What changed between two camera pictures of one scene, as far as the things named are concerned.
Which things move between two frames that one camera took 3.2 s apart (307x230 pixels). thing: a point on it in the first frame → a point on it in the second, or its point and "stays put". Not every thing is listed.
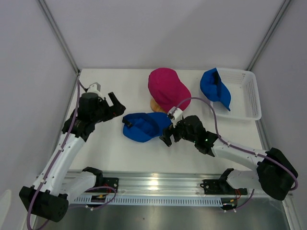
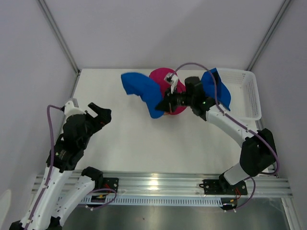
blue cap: [145, 127] → [147, 88]
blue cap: [213, 88] stays put
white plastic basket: [243, 87] stays put
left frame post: [56, 31] stays put
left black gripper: [113, 111] → [103, 117]
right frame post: [276, 20] stays put
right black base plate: [220, 187] stays put
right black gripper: [168, 132] → [167, 104]
